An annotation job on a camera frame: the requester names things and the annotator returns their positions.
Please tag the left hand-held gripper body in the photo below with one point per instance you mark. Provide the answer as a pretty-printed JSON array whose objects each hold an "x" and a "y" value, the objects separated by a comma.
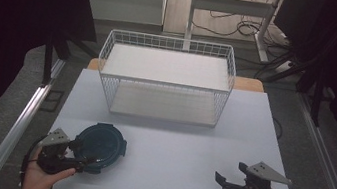
[{"x": 54, "y": 155}]

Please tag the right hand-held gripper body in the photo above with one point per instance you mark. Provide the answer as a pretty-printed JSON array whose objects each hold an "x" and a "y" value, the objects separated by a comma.
[{"x": 252, "y": 188}]

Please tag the round dark blue container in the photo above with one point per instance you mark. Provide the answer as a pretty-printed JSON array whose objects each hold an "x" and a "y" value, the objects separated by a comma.
[{"x": 102, "y": 147}]

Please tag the person's left hand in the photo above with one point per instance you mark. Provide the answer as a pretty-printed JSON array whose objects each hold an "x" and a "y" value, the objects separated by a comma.
[{"x": 39, "y": 179}]

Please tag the wooden table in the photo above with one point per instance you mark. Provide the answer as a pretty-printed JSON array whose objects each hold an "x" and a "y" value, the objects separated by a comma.
[{"x": 249, "y": 84}]

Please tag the black metal stand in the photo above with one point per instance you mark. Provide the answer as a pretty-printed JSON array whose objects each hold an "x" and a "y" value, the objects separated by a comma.
[
  {"x": 317, "y": 96},
  {"x": 48, "y": 63}
]

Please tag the white power strip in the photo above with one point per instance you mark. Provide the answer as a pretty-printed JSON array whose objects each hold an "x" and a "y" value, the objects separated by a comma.
[{"x": 284, "y": 66}]

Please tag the white metal desk frame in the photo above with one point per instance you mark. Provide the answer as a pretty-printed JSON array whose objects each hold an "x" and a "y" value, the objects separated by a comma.
[{"x": 233, "y": 6}]

